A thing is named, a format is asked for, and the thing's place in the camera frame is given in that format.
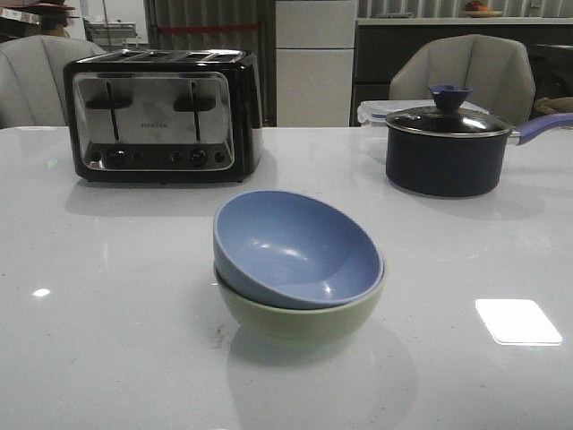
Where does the dark kitchen counter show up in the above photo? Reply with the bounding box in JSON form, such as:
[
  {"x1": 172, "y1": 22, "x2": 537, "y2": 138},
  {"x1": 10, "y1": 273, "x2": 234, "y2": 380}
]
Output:
[{"x1": 351, "y1": 18, "x2": 572, "y2": 125}]

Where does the dark blue saucepan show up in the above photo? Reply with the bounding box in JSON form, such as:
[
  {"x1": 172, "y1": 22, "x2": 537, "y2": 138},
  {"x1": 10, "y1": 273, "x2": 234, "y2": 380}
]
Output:
[{"x1": 386, "y1": 113, "x2": 572, "y2": 197}]

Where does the blue bowl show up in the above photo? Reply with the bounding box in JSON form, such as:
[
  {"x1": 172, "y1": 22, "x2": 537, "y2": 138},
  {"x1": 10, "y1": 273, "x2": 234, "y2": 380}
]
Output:
[{"x1": 213, "y1": 190, "x2": 384, "y2": 310}]

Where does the green bowl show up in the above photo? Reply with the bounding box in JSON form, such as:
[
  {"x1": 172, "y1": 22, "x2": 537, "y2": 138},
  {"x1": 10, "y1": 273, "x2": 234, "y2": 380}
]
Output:
[{"x1": 214, "y1": 271, "x2": 386, "y2": 348}]

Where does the beige armchair left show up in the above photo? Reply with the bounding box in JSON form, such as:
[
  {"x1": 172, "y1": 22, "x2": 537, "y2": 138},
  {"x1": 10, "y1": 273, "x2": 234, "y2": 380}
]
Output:
[{"x1": 1, "y1": 35, "x2": 104, "y2": 128}]

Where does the glass pot lid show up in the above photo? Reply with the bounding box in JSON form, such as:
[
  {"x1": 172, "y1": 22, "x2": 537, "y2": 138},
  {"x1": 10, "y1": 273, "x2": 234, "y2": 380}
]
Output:
[{"x1": 385, "y1": 83, "x2": 511, "y2": 138}]

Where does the beige armchair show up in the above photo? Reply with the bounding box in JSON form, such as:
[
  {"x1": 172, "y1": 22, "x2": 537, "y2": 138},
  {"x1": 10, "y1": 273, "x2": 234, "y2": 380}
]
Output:
[
  {"x1": 1, "y1": 35, "x2": 104, "y2": 128},
  {"x1": 389, "y1": 34, "x2": 535, "y2": 125}
]

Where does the beige armchair right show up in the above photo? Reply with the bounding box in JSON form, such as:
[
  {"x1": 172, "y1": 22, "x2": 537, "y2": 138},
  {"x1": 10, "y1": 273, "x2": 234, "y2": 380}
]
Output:
[{"x1": 389, "y1": 34, "x2": 535, "y2": 125}]

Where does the white refrigerator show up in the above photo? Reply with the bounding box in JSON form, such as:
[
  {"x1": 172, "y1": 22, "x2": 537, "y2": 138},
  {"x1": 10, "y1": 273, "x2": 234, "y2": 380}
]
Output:
[{"x1": 275, "y1": 1, "x2": 358, "y2": 127}]

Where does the clear plastic container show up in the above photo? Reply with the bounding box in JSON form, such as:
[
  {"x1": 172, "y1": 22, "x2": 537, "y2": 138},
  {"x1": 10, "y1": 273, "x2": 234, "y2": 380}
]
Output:
[{"x1": 356, "y1": 99, "x2": 492, "y2": 129}]

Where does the black chrome four-slot toaster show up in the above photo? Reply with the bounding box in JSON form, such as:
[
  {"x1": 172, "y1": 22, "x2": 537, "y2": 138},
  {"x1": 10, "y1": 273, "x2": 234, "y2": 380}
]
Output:
[{"x1": 64, "y1": 49, "x2": 263, "y2": 183}]

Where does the metal trolley cart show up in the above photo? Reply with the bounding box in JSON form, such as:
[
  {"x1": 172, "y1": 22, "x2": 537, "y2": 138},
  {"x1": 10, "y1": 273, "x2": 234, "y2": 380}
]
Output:
[{"x1": 80, "y1": 0, "x2": 139, "y2": 50}]

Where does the red barrier belt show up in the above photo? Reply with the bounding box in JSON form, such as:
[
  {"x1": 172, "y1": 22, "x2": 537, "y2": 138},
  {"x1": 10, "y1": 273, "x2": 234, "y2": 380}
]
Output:
[{"x1": 158, "y1": 23, "x2": 261, "y2": 34}]

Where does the fruit bowl on counter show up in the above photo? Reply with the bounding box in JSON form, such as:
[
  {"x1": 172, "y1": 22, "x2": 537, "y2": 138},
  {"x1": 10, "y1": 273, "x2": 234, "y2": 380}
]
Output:
[{"x1": 461, "y1": 0, "x2": 503, "y2": 18}]

